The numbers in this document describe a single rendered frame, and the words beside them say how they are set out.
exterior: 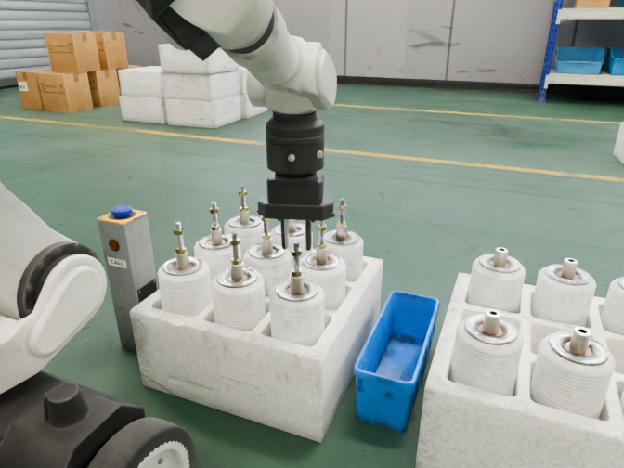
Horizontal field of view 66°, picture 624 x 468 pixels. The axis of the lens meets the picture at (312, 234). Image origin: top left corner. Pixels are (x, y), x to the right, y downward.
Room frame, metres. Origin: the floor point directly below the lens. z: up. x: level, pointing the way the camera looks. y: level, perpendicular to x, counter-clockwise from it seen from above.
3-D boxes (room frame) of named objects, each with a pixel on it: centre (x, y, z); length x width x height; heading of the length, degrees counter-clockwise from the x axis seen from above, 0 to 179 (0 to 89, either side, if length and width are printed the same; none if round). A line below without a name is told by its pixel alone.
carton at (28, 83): (4.33, 2.33, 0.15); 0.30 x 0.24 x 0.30; 156
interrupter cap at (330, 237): (0.94, -0.06, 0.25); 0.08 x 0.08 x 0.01
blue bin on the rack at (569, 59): (4.72, -2.46, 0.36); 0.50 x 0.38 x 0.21; 158
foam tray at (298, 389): (0.88, 0.09, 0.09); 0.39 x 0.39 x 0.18; 68
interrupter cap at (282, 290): (0.72, 0.03, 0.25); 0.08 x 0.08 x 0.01
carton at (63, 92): (4.16, 2.06, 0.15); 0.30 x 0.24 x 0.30; 66
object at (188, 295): (0.81, 0.24, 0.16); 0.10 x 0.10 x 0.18
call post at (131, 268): (0.92, 0.39, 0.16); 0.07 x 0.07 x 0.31; 68
